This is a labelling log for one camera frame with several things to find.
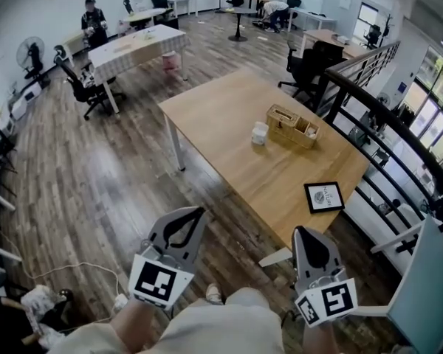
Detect white crumpled bag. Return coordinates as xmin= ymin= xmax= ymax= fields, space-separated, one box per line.
xmin=19 ymin=284 xmax=67 ymax=348

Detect person's right forearm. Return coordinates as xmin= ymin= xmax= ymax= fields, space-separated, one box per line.
xmin=301 ymin=321 xmax=335 ymax=354

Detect person's left forearm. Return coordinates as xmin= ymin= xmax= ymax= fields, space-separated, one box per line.
xmin=110 ymin=296 xmax=173 ymax=354

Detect pale blue desk white frame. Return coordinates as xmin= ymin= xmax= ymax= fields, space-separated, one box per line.
xmin=354 ymin=213 xmax=443 ymax=354

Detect white cable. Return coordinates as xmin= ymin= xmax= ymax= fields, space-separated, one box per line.
xmin=0 ymin=226 xmax=123 ymax=309

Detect pink waste bin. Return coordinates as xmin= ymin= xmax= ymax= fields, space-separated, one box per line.
xmin=162 ymin=50 xmax=181 ymax=72

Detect white round table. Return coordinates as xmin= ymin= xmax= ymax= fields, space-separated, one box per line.
xmin=123 ymin=7 xmax=168 ymax=30

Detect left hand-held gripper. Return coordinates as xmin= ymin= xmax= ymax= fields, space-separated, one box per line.
xmin=128 ymin=206 xmax=208 ymax=311

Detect wicker basket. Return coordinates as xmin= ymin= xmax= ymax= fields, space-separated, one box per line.
xmin=265 ymin=103 xmax=323 ymax=150

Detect black picture frame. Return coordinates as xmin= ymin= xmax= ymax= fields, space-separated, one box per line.
xmin=303 ymin=181 xmax=346 ymax=215

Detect black round table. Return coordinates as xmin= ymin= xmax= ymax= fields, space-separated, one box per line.
xmin=227 ymin=7 xmax=260 ymax=43

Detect white table leg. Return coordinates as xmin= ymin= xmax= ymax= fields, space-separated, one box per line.
xmin=258 ymin=247 xmax=295 ymax=268
xmin=161 ymin=111 xmax=188 ymax=172

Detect person's light shoe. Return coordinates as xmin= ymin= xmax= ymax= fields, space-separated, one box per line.
xmin=205 ymin=283 xmax=224 ymax=306

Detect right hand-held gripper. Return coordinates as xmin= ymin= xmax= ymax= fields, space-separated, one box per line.
xmin=291 ymin=226 xmax=358 ymax=327

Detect person's beige shorts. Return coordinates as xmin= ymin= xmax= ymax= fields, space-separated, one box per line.
xmin=46 ymin=287 xmax=285 ymax=354

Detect wooden desk white frame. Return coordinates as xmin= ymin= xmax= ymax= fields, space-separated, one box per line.
xmin=301 ymin=28 xmax=369 ymax=61

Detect white cotton swab container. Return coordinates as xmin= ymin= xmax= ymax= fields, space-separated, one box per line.
xmin=251 ymin=125 xmax=269 ymax=146

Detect black coat rack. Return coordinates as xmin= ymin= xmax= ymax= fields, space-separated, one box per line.
xmin=381 ymin=13 xmax=395 ymax=39

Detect table with checkered cloth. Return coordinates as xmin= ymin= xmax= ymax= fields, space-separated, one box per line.
xmin=87 ymin=24 xmax=192 ymax=115

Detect black metal railing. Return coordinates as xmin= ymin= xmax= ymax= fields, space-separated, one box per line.
xmin=319 ymin=40 xmax=443 ymax=254

